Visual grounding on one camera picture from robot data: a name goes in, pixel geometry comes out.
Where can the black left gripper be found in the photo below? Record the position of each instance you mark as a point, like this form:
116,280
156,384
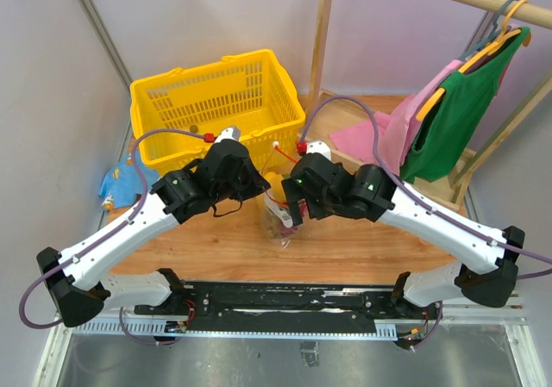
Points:
257,181

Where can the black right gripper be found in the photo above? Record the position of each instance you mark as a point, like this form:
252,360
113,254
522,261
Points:
292,192

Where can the clear zip top bag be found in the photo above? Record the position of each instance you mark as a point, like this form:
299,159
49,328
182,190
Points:
272,211

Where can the dark red fruit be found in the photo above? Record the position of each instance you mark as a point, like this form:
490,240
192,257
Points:
285,232

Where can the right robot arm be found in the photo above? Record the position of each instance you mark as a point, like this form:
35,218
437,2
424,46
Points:
484,270

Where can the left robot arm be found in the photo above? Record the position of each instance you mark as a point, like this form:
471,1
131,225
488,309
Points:
79,279

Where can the yellow plastic shopping basket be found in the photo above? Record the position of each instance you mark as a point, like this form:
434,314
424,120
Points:
251,90

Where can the blue cartoon cloth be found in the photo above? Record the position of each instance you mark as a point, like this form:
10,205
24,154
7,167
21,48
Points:
121,186

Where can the pink shirt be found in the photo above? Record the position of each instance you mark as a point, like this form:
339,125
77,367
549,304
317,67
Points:
398,130

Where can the green shirt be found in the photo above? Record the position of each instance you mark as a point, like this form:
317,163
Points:
450,125

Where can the grey clothes hanger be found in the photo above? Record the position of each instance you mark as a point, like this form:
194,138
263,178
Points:
491,35

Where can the yellow clothes hanger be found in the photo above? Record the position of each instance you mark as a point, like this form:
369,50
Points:
506,32

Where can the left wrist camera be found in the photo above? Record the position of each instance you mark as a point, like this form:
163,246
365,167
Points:
229,133

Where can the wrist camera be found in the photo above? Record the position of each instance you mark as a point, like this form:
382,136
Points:
229,133
318,146

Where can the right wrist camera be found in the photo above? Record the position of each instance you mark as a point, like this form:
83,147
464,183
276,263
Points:
318,146

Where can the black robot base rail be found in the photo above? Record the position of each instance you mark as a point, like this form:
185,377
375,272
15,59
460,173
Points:
283,310

